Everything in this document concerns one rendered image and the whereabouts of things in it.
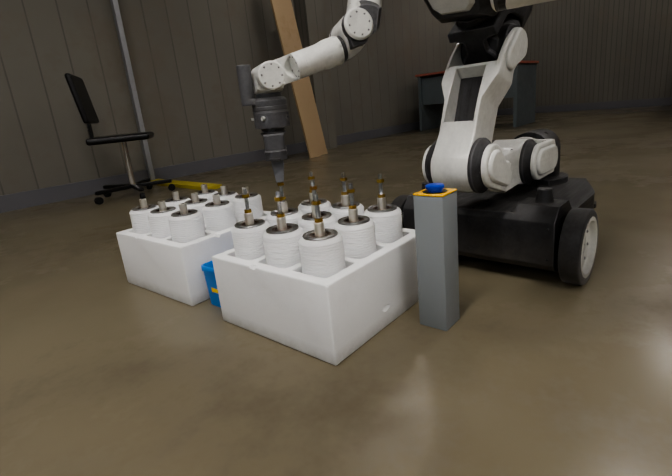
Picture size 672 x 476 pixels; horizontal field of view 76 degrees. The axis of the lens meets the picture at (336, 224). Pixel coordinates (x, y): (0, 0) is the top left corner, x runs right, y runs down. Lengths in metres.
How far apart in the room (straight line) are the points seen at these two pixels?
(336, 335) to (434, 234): 0.30
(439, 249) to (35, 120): 3.47
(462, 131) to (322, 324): 0.61
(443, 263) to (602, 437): 0.40
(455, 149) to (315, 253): 0.48
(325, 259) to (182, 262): 0.51
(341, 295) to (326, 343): 0.10
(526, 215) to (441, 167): 0.26
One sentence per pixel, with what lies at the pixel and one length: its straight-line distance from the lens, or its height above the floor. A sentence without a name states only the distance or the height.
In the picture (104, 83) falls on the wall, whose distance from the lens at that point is 4.17.
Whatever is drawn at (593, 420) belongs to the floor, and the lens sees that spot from 0.85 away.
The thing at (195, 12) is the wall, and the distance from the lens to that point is 4.68.
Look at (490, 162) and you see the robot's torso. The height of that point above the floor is 0.34.
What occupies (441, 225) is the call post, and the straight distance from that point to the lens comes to 0.93.
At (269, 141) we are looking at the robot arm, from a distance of 1.09.
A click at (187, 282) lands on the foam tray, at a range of 1.29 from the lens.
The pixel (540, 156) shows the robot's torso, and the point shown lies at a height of 0.30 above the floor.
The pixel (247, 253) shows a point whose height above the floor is 0.19.
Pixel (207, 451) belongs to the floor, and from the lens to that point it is 0.81.
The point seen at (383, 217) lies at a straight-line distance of 1.05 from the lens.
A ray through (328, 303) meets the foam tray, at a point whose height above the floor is 0.14.
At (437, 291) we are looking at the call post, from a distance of 0.99.
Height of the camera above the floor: 0.52
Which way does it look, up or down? 15 degrees down
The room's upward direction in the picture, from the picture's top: 6 degrees counter-clockwise
